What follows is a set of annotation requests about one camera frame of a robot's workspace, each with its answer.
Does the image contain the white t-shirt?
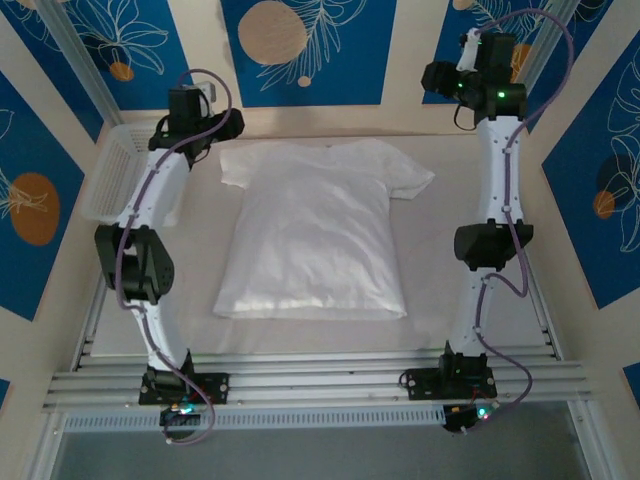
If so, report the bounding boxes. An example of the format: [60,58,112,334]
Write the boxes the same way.
[212,138,435,321]

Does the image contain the blue poster white flower outline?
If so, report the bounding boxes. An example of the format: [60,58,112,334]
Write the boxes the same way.
[64,0,202,111]

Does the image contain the blue poster with fern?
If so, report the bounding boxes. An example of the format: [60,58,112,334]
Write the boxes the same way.
[422,0,551,105]

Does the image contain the white plastic mesh basket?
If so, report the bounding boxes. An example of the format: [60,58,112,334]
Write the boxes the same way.
[80,123,181,227]

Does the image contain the blue poster white line drawing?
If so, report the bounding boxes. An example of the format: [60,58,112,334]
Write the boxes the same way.
[519,0,617,136]
[0,0,104,144]

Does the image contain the blue poster dark blob flower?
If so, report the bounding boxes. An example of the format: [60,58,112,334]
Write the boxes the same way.
[541,29,640,311]

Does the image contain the blue poster beige circle leaf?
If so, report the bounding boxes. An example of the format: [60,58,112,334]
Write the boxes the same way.
[221,0,399,108]

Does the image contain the blue poster orange oval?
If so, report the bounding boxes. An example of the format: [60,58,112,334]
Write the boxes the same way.
[0,69,86,322]

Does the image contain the black controller board with LEDs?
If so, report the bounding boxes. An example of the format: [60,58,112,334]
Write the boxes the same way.
[442,403,501,434]
[159,405,202,429]

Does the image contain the blue poster edge strip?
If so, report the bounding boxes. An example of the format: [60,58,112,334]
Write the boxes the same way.
[622,349,640,416]

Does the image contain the aluminium corner post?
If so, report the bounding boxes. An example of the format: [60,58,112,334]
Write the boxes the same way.
[37,0,124,129]
[514,0,581,121]

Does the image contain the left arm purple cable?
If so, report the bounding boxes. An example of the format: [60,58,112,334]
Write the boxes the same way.
[113,68,234,446]

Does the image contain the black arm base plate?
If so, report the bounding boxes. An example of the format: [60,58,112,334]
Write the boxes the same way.
[138,372,231,405]
[403,368,497,401]

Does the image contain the aluminium frame rails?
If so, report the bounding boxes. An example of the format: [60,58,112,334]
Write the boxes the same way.
[42,349,594,416]

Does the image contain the white slotted cable duct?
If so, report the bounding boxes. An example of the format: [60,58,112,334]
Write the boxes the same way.
[62,407,449,432]

